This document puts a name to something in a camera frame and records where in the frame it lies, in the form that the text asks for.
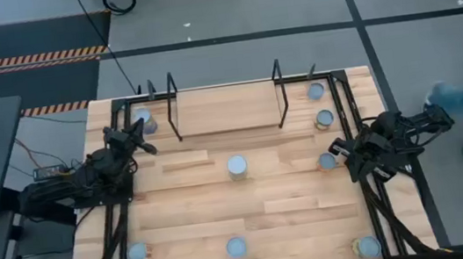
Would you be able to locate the yellow and red swirl can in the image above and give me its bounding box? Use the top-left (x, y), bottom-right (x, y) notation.
top-left (225, 234), bottom-right (250, 259)

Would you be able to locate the thin red wire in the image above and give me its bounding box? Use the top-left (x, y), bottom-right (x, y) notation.
top-left (13, 132), bottom-right (69, 174)

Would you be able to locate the black floor mat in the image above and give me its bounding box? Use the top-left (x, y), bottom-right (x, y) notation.
top-left (0, 9), bottom-right (122, 115)

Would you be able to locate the purple sided can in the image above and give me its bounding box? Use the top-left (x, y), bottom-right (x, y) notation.
top-left (134, 105), bottom-right (160, 137)

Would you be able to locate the yellow carrots label can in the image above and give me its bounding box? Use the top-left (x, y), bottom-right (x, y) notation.
top-left (225, 153), bottom-right (251, 182)

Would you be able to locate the short striped hazard tape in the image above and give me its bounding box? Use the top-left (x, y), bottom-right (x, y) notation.
top-left (20, 99), bottom-right (90, 118)

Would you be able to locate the long black floor cable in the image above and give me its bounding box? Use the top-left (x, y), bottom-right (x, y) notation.
top-left (72, 0), bottom-right (140, 100)

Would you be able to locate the yellow sided can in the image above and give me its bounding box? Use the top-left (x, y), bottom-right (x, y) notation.
top-left (350, 234), bottom-right (383, 259)

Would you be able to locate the orange sided can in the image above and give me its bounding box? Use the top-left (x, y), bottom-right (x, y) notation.
top-left (126, 241), bottom-right (154, 259)

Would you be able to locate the long striped hazard tape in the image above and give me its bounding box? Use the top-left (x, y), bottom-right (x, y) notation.
top-left (0, 44), bottom-right (111, 68)

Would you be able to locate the green and yellow can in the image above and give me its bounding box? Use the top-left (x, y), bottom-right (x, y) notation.
top-left (313, 107), bottom-right (336, 133)

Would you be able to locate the short teal patterned can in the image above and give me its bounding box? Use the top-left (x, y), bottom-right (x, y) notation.
top-left (306, 81), bottom-right (327, 102)

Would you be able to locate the black metal rig frame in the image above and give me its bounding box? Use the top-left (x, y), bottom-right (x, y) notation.
top-left (43, 41), bottom-right (463, 259)

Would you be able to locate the coiled black cable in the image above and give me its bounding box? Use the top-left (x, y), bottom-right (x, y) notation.
top-left (101, 0), bottom-right (140, 18)

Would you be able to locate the yellow can with pink dots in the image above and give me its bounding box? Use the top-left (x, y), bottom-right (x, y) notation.
top-left (316, 150), bottom-right (339, 174)

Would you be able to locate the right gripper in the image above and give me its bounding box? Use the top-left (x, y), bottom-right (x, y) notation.
top-left (329, 131), bottom-right (396, 190)

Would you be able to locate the black cable bundle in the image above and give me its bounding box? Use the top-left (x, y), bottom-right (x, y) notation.
top-left (358, 166), bottom-right (443, 259)
top-left (62, 198), bottom-right (137, 259)

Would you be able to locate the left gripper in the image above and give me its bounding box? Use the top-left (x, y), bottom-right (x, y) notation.
top-left (101, 115), bottom-right (158, 161)

